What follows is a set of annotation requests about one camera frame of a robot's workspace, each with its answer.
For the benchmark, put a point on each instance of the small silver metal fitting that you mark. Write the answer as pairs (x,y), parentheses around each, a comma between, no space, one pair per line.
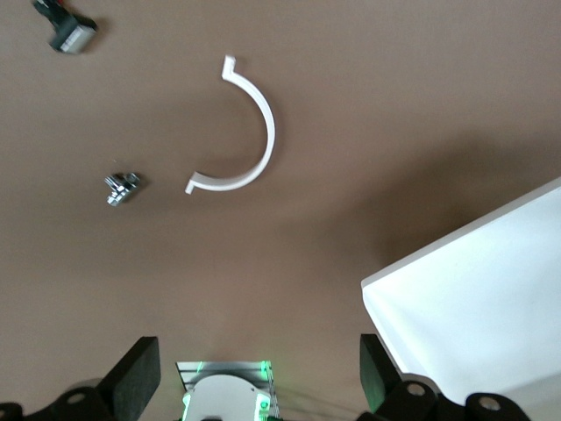
(120,186)

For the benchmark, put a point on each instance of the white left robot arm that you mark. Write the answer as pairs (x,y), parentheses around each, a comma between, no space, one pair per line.
(223,394)

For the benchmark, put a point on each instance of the white semicircular plastic bracket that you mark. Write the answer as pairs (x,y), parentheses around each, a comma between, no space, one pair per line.
(270,131)

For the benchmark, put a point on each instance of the white drawer cabinet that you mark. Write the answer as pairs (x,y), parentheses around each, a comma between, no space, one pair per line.
(460,307)

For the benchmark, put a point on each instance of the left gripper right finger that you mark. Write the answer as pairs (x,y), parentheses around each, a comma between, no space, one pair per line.
(381,377)

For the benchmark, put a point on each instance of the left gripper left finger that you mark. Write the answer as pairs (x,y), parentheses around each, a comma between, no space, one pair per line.
(127,386)

